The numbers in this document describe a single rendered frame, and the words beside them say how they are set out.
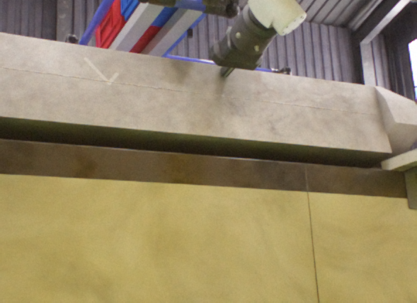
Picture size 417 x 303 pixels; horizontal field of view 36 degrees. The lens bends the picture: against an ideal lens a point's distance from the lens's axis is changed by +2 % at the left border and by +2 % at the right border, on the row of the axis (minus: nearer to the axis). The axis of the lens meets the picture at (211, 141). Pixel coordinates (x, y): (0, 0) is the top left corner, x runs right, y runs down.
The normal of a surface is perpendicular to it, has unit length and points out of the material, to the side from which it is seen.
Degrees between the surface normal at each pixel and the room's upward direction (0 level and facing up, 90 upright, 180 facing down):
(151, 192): 90
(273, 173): 90
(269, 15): 122
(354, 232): 90
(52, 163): 90
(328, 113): 80
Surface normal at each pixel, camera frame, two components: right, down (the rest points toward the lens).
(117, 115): 0.37, -0.46
